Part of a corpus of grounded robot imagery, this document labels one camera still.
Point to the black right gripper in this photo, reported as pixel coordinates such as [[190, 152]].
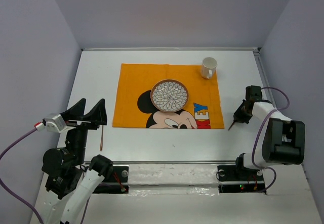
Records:
[[238, 117]]

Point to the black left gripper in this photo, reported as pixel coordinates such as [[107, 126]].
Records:
[[98, 114]]

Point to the copper fork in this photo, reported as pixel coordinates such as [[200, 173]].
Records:
[[102, 138]]

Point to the orange cartoon cloth placemat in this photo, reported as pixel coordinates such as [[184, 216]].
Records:
[[134, 108]]

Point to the white ceramic mug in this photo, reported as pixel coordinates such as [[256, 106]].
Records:
[[208, 67]]

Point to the patterned ceramic plate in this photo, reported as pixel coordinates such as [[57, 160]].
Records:
[[169, 95]]

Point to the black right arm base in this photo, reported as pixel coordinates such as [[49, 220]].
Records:
[[232, 180]]

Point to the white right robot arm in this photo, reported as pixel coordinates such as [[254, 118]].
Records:
[[279, 141]]

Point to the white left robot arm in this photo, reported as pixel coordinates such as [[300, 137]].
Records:
[[68, 187]]

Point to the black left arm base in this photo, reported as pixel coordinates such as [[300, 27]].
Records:
[[116, 183]]

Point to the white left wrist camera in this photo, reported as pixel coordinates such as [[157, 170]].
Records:
[[53, 123]]

